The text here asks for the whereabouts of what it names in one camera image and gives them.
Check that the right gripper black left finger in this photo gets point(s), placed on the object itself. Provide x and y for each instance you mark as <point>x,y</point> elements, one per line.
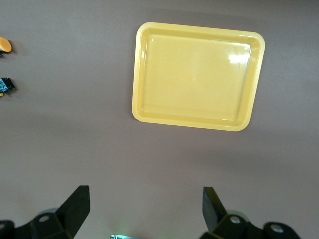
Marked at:
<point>72,211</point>

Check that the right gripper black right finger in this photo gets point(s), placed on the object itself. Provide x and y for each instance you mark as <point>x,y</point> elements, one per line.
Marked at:
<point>214,214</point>

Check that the yellow push button switch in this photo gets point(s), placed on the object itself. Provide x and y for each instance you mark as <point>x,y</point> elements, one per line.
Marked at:
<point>4,44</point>
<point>7,84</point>

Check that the brown table cover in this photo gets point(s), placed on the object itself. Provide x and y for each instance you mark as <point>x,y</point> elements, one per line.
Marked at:
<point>74,129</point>

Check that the yellow plastic tray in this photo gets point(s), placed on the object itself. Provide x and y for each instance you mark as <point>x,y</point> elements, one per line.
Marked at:
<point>197,79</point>

